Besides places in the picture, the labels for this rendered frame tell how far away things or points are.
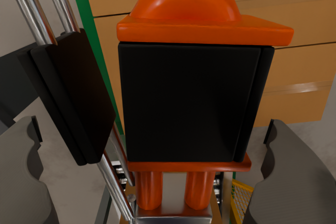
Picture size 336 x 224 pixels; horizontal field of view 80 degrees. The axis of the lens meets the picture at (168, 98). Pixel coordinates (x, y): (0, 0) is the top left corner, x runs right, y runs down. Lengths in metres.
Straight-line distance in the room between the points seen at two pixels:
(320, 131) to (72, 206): 2.52
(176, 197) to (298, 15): 0.88
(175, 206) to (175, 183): 0.02
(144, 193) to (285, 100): 0.99
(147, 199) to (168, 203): 0.02
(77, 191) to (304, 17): 2.27
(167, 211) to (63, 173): 2.10
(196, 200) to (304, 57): 0.93
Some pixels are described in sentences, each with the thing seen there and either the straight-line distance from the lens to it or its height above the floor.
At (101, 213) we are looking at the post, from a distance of 1.65.
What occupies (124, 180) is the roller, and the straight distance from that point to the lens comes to 1.30.
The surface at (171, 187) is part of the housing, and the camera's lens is 0.20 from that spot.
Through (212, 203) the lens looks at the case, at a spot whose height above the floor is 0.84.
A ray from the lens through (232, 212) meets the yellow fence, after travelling 1.77.
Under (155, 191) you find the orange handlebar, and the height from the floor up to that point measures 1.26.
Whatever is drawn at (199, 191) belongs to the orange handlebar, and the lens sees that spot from 0.17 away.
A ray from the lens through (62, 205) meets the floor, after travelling 2.65.
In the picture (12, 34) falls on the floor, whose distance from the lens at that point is 1.68.
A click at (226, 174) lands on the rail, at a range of 1.23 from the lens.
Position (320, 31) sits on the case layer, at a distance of 1.04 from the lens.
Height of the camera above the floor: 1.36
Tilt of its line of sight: 61 degrees down
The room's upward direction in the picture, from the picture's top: 176 degrees clockwise
